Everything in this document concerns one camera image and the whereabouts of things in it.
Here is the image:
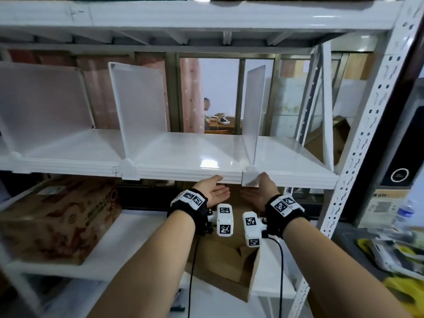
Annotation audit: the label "person's left hand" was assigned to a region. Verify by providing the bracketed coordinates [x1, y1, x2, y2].
[192, 175, 231, 208]

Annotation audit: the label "person's right hand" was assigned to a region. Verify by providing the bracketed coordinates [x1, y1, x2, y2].
[240, 172, 280, 204]

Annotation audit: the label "white plastic divider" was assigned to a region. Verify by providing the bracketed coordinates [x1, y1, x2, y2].
[108, 61, 169, 181]
[241, 65, 267, 188]
[0, 61, 97, 159]

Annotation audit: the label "white metal shelving rack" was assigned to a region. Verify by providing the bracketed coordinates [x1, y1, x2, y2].
[0, 0, 424, 318]

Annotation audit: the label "person's left forearm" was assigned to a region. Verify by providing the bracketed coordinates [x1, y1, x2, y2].
[87, 210, 196, 318]

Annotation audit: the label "person's right forearm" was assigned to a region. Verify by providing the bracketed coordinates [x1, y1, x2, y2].
[282, 216, 411, 318]

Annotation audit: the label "open brown box lower shelf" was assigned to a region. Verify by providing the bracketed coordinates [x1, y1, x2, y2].
[184, 225, 262, 303]

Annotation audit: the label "black wristband with markers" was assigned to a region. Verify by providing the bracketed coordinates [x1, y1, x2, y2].
[167, 189, 210, 235]
[264, 194, 310, 239]

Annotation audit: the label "wooden table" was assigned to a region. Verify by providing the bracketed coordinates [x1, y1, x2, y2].
[204, 115, 236, 135]

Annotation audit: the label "white foam boxes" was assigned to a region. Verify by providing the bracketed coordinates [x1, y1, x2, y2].
[265, 77, 318, 138]

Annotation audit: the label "leaning brown cardboard box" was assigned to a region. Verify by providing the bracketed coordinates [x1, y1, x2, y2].
[304, 115, 352, 166]

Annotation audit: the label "pink dotted curtain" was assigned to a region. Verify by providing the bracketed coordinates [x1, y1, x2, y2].
[6, 49, 206, 133]

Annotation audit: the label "steel framed glass partition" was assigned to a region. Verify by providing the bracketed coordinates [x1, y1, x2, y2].
[0, 42, 375, 136]

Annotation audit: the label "white kiosk with black panel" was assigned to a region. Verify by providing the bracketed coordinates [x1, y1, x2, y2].
[357, 77, 424, 229]

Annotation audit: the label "clear water bottle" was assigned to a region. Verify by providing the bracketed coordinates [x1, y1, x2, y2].
[396, 198, 416, 229]

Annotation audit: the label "red printed cardboard box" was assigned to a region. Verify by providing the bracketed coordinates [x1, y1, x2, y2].
[0, 177, 122, 265]

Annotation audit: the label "yellow plastic packaging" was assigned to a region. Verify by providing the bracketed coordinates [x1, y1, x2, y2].
[356, 236, 424, 318]

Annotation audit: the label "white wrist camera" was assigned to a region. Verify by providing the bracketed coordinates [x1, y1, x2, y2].
[208, 204, 234, 237]
[242, 211, 268, 248]

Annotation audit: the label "black camera cable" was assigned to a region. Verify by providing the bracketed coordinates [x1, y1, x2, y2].
[187, 227, 212, 318]
[267, 236, 285, 318]

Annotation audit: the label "dark wooden frame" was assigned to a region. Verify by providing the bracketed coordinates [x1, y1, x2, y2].
[341, 29, 424, 222]

